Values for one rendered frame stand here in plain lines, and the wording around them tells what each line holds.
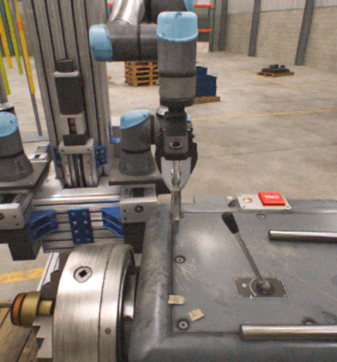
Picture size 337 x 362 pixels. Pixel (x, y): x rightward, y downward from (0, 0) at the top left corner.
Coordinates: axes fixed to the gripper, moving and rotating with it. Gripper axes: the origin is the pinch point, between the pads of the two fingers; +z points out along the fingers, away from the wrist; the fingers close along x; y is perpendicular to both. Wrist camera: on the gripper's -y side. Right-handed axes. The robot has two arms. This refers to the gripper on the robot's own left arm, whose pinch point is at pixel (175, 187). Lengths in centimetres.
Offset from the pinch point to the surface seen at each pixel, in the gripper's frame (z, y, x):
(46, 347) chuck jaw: 24.8, -23.2, 26.4
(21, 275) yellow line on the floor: 135, 107, 115
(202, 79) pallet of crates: 82, 703, -73
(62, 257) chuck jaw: 15.4, -6.7, 26.7
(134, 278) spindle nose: 16.7, -12.0, 9.2
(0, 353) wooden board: 47, -11, 48
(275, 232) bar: 7.6, -6.8, -22.1
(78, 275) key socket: 12.0, -15.8, 19.8
